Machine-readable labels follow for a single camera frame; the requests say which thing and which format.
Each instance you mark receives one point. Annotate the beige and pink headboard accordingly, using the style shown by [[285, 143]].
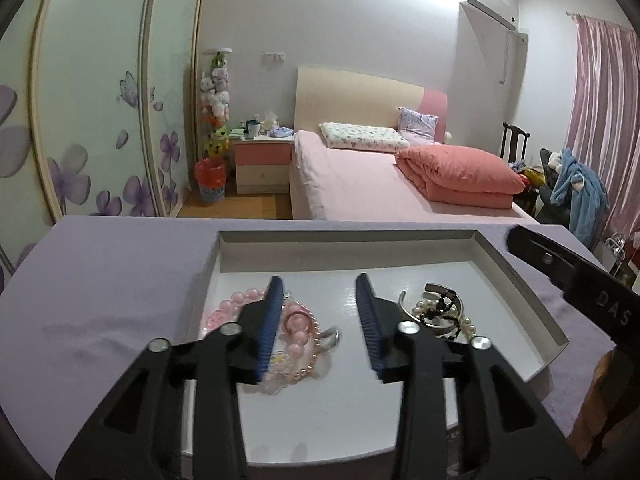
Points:
[[350, 95]]

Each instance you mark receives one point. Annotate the white wall socket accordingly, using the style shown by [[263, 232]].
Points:
[[274, 56]]

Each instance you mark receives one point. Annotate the bin with red bag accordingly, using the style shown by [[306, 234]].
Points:
[[210, 182]]

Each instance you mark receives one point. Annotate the green booklet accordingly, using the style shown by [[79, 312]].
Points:
[[235, 133]]

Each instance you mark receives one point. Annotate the blue cloth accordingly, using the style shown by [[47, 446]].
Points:
[[281, 133]]

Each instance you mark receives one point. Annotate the pink curtain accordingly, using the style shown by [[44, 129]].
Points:
[[610, 110]]

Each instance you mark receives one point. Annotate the flower print sliding wardrobe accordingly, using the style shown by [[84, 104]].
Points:
[[90, 85]]

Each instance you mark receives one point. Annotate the person's right hand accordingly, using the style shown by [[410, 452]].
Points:
[[600, 395]]

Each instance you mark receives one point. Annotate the wide silver cuff bangle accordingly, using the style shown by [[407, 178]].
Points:
[[404, 305]]

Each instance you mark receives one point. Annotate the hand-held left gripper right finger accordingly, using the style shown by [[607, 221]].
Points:
[[372, 335]]

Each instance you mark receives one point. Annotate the blue garment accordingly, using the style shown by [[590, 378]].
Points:
[[582, 195]]

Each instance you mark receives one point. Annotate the dark wooden chair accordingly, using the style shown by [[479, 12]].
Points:
[[507, 142]]

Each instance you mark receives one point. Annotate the plush toy tower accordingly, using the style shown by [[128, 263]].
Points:
[[215, 105]]

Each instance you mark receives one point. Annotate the folded pink quilt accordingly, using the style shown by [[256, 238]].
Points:
[[460, 175]]

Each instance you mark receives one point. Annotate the dark upholstered chair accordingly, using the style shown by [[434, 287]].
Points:
[[547, 195]]

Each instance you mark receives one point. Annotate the grey cardboard tray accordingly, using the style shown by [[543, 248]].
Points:
[[325, 410]]

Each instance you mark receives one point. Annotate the white plush toy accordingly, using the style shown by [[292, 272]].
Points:
[[554, 161]]

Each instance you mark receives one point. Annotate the colourful toy heap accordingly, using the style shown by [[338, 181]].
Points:
[[532, 175]]

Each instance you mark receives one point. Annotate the tissue box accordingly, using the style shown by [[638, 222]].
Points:
[[271, 122]]

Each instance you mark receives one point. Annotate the white metal rack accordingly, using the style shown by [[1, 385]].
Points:
[[616, 245]]

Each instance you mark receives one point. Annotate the white patterned pillow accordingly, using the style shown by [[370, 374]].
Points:
[[360, 136]]

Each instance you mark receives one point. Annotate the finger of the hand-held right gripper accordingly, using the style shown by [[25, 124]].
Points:
[[542, 257]]

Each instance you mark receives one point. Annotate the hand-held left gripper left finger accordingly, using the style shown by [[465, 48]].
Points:
[[267, 330]]

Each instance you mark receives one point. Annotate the bed with pink sheet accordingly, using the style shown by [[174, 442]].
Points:
[[350, 180]]

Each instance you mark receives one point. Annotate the white air conditioner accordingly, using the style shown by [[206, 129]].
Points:
[[492, 7]]

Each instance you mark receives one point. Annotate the small purple pillow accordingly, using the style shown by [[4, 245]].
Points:
[[417, 122]]

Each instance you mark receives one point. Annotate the pink and beige nightstand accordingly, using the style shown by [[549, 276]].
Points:
[[262, 165]]

